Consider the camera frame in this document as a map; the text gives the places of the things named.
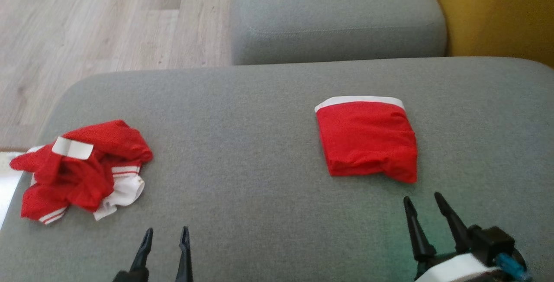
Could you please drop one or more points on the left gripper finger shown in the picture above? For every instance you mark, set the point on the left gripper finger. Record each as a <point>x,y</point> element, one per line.
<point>140,260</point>
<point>185,260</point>

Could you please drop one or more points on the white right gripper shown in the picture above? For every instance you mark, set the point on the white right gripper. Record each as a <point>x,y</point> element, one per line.
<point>450,271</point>

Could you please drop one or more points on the red garment with striped trim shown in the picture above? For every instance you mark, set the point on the red garment with striped trim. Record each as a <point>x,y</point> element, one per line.
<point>86,178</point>

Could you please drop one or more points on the red garment with white band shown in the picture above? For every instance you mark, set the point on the red garment with white band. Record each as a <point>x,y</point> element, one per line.
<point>368,139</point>

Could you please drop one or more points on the yellow sofa back cushion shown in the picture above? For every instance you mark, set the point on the yellow sofa back cushion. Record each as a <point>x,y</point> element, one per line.
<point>497,9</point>

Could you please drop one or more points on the small grey sofa seat cushion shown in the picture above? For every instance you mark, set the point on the small grey sofa seat cushion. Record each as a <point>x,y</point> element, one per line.
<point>337,14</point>

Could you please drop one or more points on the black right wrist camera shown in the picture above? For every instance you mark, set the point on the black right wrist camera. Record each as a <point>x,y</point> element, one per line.
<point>493,243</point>

